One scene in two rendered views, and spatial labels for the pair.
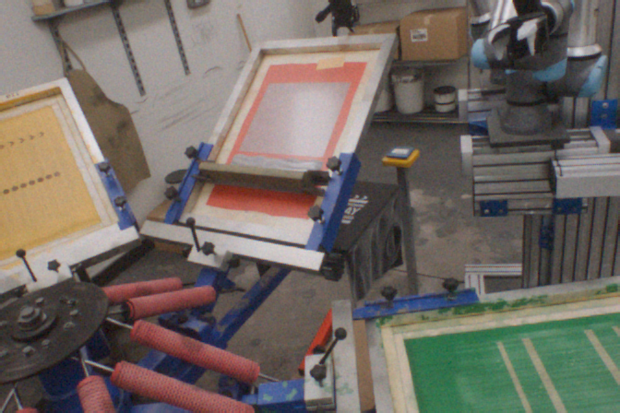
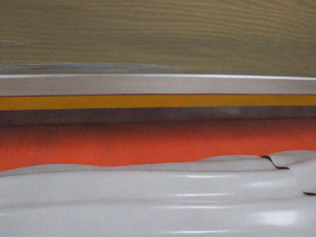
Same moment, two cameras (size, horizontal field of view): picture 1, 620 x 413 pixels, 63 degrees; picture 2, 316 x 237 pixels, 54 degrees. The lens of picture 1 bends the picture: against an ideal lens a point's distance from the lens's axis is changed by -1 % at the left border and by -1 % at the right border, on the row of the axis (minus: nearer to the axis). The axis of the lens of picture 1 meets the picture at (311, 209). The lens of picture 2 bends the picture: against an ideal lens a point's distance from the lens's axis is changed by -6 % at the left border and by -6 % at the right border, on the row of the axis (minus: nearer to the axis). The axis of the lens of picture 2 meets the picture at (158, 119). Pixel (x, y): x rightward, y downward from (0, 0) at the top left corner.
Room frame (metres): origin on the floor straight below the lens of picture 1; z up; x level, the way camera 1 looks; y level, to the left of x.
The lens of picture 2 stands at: (1.54, 0.00, 1.37)
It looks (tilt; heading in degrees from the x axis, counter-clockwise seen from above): 53 degrees down; 121
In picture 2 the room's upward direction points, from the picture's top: 17 degrees clockwise
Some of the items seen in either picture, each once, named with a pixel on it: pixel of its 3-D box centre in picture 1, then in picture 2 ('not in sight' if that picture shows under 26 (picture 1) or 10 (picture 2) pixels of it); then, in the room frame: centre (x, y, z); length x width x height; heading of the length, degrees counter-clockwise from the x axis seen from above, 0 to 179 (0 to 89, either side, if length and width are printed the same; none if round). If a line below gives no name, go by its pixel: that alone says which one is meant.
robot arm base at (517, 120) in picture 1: (525, 111); not in sight; (1.47, -0.71, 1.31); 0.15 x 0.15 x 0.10
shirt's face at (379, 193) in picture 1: (324, 208); not in sight; (1.76, -0.05, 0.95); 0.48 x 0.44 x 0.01; 144
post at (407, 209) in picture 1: (409, 241); not in sight; (2.10, -0.44, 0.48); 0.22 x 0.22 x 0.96; 54
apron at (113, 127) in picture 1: (95, 121); not in sight; (3.30, 1.25, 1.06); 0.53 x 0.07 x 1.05; 144
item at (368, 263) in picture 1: (370, 250); not in sight; (1.65, -0.20, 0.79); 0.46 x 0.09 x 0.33; 144
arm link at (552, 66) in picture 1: (542, 54); not in sight; (1.19, -0.62, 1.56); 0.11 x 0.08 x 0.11; 47
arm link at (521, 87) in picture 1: (529, 74); not in sight; (1.46, -0.72, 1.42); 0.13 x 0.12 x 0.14; 47
